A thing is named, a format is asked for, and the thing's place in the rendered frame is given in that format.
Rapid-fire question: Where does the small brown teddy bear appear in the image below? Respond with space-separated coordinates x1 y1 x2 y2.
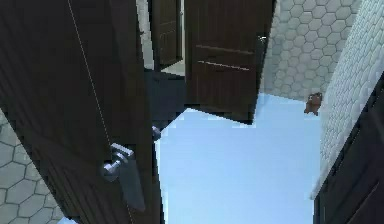
303 92 324 116

